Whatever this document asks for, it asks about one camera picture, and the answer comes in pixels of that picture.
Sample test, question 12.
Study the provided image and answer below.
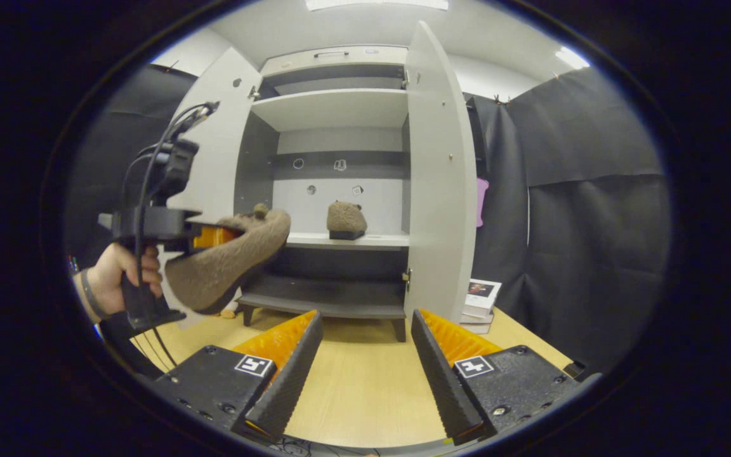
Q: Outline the large ceiling light panel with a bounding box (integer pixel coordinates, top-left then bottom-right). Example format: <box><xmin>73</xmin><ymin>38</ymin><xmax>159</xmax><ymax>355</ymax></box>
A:
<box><xmin>305</xmin><ymin>0</ymin><xmax>449</xmax><ymax>11</ymax></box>

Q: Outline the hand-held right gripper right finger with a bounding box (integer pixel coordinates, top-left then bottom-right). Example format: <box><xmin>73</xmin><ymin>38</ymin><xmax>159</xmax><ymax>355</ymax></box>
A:
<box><xmin>411</xmin><ymin>308</ymin><xmax>585</xmax><ymax>445</ymax></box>

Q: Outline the brown fuzzy shoe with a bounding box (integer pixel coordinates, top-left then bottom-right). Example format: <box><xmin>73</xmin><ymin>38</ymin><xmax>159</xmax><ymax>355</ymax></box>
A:
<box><xmin>164</xmin><ymin>203</ymin><xmax>292</xmax><ymax>315</ymax></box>
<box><xmin>327</xmin><ymin>201</ymin><xmax>368</xmax><ymax>241</ymax></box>

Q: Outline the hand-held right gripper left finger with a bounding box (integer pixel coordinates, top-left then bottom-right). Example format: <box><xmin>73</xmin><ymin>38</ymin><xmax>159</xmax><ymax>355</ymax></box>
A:
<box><xmin>153</xmin><ymin>310</ymin><xmax>324</xmax><ymax>443</ymax></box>

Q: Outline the black cable bundle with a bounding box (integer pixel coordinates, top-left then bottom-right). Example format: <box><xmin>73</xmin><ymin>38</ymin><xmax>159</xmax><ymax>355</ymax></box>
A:
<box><xmin>270</xmin><ymin>438</ymin><xmax>315</xmax><ymax>455</ymax></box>

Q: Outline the grey white shoe cabinet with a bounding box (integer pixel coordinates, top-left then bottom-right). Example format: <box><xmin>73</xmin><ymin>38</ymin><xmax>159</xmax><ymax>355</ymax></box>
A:
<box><xmin>234</xmin><ymin>44</ymin><xmax>412</xmax><ymax>343</ymax></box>

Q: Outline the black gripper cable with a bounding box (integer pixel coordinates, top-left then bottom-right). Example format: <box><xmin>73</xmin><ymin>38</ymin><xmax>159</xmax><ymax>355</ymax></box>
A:
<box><xmin>121</xmin><ymin>100</ymin><xmax>221</xmax><ymax>369</ymax></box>

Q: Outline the black wristband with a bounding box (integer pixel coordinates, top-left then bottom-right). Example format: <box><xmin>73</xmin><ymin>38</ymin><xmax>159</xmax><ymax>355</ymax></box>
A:
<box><xmin>79</xmin><ymin>268</ymin><xmax>111</xmax><ymax>321</ymax></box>

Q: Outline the small ceiling light panel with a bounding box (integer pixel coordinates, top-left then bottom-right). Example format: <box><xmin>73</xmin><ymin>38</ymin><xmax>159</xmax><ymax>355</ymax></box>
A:
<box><xmin>556</xmin><ymin>48</ymin><xmax>590</xmax><ymax>69</ymax></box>

